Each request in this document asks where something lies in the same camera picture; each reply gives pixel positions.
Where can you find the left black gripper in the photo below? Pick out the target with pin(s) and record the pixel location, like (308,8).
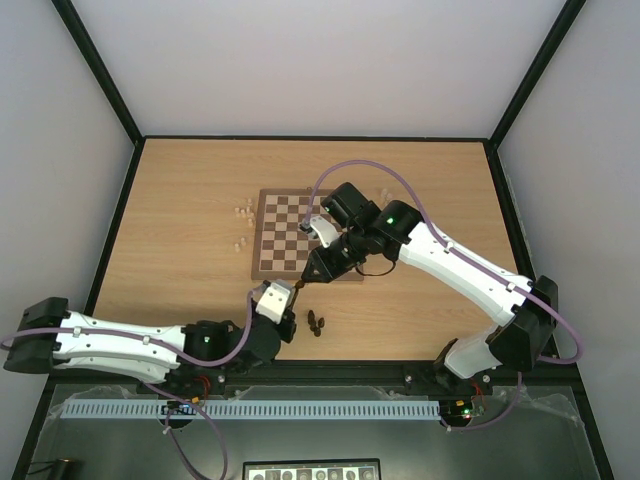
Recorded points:
(289,321)

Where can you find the left circuit board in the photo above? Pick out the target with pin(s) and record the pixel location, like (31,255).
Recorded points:
(178,406)

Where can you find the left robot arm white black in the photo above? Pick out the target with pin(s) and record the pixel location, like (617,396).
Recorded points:
(52,337)

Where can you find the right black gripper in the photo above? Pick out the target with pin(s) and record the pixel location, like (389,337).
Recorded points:
(329,262)

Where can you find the right circuit board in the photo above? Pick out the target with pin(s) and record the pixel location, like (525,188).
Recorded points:
(467,408)

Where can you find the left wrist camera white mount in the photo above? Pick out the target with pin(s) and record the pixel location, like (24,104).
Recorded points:
(275,299)

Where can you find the wooden chess board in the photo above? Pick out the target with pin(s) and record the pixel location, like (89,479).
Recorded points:
(280,248)

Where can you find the black aluminium frame rail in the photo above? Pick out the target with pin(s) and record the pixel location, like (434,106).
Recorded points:
(404,377)

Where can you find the grey slotted cable duct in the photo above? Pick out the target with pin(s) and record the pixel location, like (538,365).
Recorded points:
(122,409)

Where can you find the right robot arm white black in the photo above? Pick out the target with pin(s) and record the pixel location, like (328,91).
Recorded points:
(518,307)

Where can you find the circuit board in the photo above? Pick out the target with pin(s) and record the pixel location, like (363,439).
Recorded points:
(467,408)
(178,406)

